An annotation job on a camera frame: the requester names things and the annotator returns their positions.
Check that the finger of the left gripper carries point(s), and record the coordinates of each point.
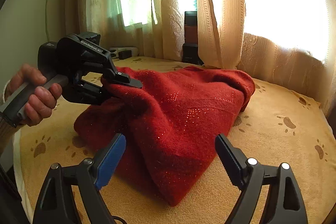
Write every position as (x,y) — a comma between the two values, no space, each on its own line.
(123,79)

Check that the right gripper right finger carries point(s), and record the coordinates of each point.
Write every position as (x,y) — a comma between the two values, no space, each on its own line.
(284,202)

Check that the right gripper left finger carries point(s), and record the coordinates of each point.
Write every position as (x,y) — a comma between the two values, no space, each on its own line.
(56,202)

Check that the red knit sweater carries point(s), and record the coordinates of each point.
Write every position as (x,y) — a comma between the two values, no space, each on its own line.
(170,124)

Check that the person's left hand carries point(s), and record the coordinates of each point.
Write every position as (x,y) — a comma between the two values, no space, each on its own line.
(41,103)

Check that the black power adapter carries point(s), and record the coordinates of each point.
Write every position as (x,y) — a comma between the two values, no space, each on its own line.
(124,54)

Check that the white power strip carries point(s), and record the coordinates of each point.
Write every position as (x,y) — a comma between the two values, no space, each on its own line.
(114,51)

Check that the beige patterned curtain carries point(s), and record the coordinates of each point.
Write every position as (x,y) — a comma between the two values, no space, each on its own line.
(290,43)

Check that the black speaker box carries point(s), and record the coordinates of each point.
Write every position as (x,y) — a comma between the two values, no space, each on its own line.
(190,46)

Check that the ribbed peach curtain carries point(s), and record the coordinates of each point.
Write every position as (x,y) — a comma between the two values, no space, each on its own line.
(220,32)

